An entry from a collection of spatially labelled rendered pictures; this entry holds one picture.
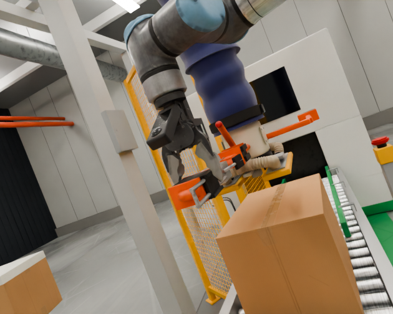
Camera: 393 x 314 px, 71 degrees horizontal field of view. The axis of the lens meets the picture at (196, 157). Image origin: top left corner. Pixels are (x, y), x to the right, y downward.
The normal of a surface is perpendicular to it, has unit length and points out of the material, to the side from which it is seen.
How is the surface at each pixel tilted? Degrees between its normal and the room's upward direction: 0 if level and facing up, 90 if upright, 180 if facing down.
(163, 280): 90
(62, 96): 90
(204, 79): 70
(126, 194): 90
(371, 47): 90
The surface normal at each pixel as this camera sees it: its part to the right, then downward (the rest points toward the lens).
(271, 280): -0.38, 0.16
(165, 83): 0.11, -0.03
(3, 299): -0.10, 0.06
